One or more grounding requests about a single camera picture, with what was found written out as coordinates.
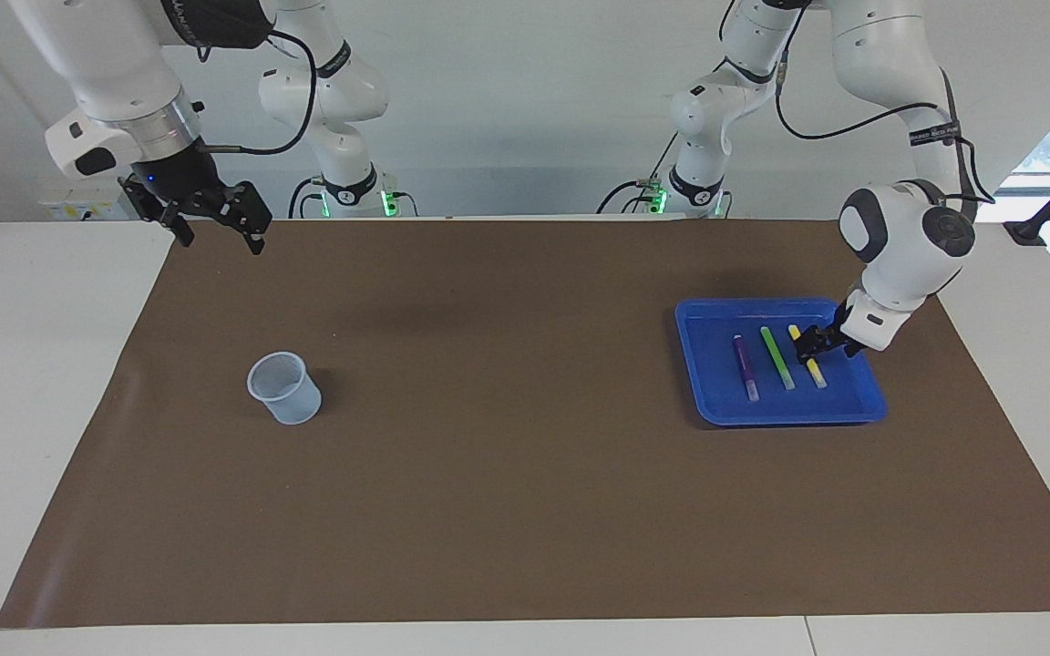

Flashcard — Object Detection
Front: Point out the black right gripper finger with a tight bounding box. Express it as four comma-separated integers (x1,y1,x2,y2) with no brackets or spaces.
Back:
215,180,273,256
118,176,196,249

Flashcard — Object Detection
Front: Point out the yellow marker pen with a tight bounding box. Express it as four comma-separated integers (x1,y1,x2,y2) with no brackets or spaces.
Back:
787,324,829,391

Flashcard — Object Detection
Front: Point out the green marker pen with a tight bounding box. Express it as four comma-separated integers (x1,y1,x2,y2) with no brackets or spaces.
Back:
759,325,798,391

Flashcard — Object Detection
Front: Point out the purple marker pen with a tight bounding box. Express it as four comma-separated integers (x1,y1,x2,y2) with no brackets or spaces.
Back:
732,334,761,403

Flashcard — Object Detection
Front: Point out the blue plastic tray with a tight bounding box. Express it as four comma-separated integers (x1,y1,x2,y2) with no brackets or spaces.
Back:
674,297,889,427

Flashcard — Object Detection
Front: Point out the clear plastic cup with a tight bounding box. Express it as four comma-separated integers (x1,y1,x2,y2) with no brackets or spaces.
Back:
246,352,323,425

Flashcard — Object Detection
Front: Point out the brown table mat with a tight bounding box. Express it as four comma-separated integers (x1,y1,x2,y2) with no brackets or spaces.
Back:
0,219,1050,630

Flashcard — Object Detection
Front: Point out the black right base cable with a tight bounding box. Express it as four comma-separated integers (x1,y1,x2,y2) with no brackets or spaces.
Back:
288,176,325,220

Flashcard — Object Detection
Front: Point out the black base cable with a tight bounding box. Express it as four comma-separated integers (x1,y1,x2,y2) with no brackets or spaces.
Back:
288,176,325,220
596,137,683,217

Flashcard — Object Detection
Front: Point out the white wall socket box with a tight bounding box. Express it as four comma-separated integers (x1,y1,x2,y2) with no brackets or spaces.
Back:
37,176,139,221

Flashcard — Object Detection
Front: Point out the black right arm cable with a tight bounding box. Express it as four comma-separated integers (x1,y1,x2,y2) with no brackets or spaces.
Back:
197,27,320,157

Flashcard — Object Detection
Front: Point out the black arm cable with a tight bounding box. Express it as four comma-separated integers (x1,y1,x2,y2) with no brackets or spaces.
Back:
774,36,997,207
197,27,320,157

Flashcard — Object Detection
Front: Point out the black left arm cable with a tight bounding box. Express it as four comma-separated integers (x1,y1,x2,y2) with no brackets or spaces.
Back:
774,36,997,207

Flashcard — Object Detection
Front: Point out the black left base cable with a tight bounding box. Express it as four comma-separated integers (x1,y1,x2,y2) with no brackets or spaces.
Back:
596,137,683,217

